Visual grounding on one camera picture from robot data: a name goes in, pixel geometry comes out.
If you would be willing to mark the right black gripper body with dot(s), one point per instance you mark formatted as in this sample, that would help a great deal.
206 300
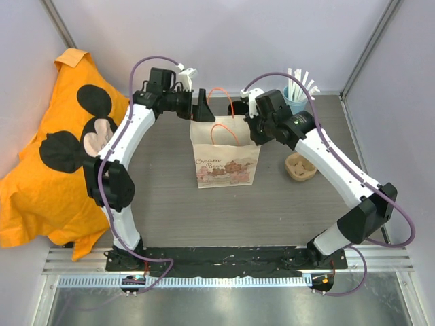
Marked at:
258 130

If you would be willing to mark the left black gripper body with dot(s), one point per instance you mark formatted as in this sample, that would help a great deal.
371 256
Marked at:
183 104

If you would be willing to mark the black coffee cup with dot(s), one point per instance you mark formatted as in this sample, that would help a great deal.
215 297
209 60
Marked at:
238 108

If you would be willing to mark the white paper takeout bag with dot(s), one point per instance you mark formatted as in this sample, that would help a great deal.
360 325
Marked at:
224 154

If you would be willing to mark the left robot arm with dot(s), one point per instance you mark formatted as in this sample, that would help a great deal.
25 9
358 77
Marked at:
108 182

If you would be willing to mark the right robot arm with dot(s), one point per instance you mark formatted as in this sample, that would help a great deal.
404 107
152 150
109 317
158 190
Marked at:
370 203

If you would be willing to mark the light blue straw holder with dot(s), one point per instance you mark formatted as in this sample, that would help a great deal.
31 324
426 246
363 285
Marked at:
295 106

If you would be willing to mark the bottom pulp cup carrier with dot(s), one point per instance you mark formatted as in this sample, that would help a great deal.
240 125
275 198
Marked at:
299 168

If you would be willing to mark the wrapped white straw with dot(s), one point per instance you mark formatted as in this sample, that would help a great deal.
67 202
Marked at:
301 93
308 86
292 85
312 91

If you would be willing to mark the orange mickey mouse bag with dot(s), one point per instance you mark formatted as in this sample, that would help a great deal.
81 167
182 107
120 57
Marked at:
45 194

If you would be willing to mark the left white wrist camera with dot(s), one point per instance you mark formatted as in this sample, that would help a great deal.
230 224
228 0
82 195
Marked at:
186 75

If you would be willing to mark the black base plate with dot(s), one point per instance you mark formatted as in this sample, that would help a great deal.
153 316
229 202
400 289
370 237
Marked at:
224 262

